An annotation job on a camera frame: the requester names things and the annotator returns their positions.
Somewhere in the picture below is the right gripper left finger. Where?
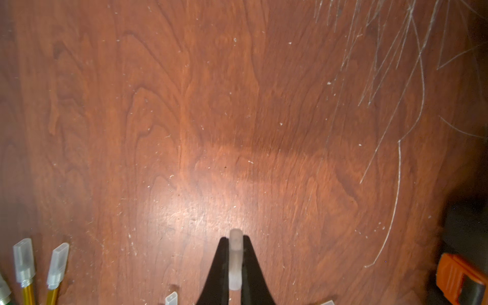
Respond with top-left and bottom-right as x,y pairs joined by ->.
196,237 -> 229,305

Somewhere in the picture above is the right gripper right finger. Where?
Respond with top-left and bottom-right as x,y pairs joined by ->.
241,235 -> 276,305

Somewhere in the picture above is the translucent protective cap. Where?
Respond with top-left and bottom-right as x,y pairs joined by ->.
228,229 -> 244,291

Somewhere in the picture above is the yellow carving knife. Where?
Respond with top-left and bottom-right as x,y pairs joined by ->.
13,238 -> 36,305
46,242 -> 70,305

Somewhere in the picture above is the green carving knife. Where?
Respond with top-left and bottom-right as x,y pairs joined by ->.
0,275 -> 12,305

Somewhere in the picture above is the black plastic tool case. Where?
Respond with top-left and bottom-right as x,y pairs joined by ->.
426,201 -> 487,304

